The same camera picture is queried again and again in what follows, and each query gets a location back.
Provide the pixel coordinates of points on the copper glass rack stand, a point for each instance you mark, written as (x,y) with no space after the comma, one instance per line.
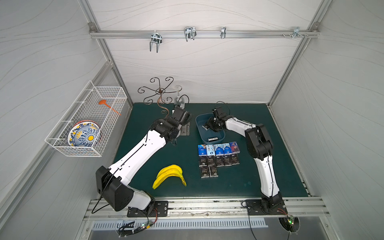
(159,92)

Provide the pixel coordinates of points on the teal storage box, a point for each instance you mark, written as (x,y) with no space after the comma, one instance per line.
(201,120)

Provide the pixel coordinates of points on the blue yellow patterned plate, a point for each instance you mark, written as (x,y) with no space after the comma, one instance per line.
(84,134)

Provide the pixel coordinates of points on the dark blue tissue pack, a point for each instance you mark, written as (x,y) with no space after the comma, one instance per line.
(202,150)

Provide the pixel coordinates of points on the white blue tissue pack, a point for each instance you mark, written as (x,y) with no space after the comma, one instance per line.
(210,150)

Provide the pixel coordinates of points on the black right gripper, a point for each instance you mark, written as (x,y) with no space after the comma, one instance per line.
(212,124)

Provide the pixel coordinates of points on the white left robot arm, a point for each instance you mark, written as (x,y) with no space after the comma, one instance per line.
(113,182)

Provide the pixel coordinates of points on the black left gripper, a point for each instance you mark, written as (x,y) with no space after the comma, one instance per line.
(182,115)

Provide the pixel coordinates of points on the metal hook middle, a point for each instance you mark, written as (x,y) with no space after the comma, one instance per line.
(190,33)

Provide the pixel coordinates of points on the metal hook right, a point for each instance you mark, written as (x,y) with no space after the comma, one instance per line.
(295,34)

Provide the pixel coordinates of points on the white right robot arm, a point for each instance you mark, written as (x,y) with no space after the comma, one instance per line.
(260,147)

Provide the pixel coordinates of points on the metal hook left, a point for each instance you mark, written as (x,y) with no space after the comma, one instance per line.
(156,40)

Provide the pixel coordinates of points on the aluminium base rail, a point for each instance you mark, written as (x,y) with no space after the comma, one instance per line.
(239,207)

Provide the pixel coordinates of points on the orange spatula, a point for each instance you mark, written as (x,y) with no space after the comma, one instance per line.
(104,102)

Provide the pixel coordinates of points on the metal hook small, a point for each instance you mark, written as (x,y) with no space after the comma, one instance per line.
(223,32)

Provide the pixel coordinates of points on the white wire basket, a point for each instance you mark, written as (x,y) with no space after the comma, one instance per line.
(86,107)

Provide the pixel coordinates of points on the aluminium top rail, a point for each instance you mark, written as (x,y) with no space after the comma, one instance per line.
(203,34)

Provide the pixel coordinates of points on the black tissue pack top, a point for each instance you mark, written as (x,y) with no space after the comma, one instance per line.
(235,159)

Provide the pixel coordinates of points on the red blue tissue pack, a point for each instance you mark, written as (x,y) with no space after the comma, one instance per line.
(234,147)

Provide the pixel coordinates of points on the yellow banana bunch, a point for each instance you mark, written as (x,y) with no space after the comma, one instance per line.
(167,172)

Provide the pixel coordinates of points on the light blue tissue pack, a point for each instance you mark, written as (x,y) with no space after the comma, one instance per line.
(227,149)
(219,150)

